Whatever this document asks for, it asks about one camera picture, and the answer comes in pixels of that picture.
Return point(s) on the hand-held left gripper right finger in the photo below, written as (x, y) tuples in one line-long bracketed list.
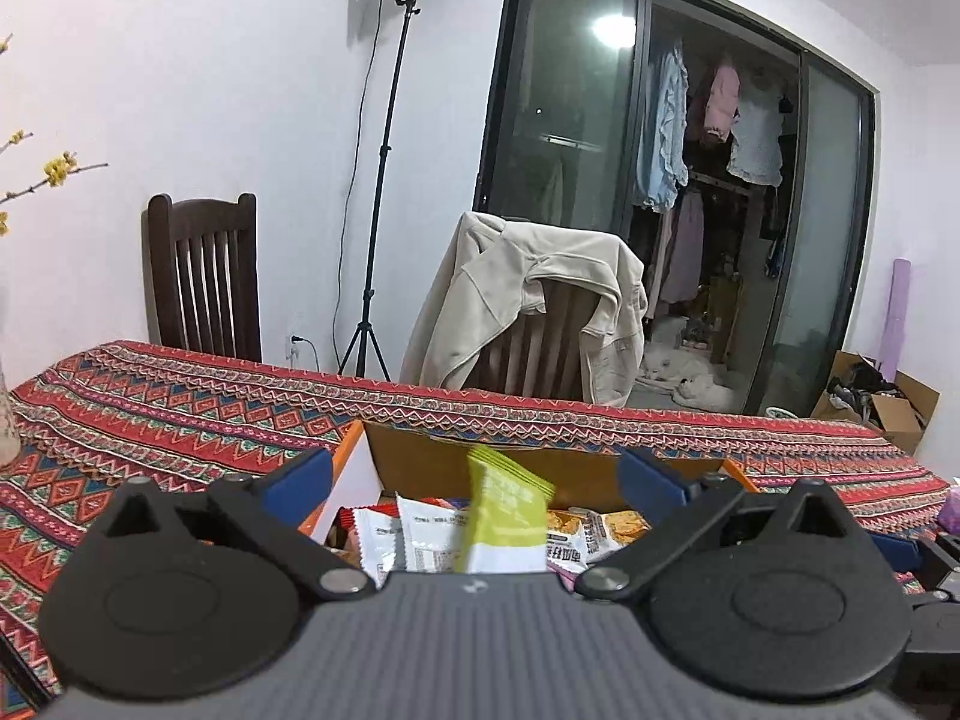
[(651, 484)]

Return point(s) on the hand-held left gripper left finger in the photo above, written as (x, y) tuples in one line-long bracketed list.
[(298, 486)]

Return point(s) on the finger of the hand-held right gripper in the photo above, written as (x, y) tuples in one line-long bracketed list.
[(904, 551)]

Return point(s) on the silver white snack packet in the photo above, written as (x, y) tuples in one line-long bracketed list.
[(375, 544)]

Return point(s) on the orange cardboard box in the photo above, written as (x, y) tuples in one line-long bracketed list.
[(420, 457)]

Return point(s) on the green white snack packet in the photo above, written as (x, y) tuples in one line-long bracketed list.
[(502, 517)]

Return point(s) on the purple tissue pack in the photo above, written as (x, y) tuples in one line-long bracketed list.
[(951, 510)]

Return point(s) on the large clear cookie packet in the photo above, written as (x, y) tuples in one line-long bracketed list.
[(566, 540)]

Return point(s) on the white printed snack packet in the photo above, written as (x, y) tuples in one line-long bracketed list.
[(431, 536)]

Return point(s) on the open brown cardboard carton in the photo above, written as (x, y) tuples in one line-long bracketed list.
[(896, 409)]

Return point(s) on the brown slatted wooden chair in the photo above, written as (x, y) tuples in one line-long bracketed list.
[(540, 345)]

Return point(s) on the purple rolled yoga mat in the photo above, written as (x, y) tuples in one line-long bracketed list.
[(895, 322)]

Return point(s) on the dark wooden chair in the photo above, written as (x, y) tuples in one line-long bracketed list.
[(202, 277)]

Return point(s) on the lilac hanging garment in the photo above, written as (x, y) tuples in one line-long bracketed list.
[(679, 247)]

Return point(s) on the beige jacket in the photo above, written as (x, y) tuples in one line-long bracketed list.
[(487, 292)]

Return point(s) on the white floral ceramic vase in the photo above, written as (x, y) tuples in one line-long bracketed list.
[(6, 427)]

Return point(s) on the black light stand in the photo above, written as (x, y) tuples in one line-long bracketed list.
[(382, 180)]

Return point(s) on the light blue hanging shirt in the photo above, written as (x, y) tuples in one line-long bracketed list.
[(664, 127)]

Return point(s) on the white hanging garment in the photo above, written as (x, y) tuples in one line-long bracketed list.
[(756, 135)]

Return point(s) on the pink hanging garment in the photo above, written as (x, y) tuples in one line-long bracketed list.
[(721, 105)]

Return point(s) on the yellow flower branches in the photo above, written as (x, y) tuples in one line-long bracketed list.
[(56, 169)]

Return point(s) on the white wall socket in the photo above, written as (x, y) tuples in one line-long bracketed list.
[(295, 349)]

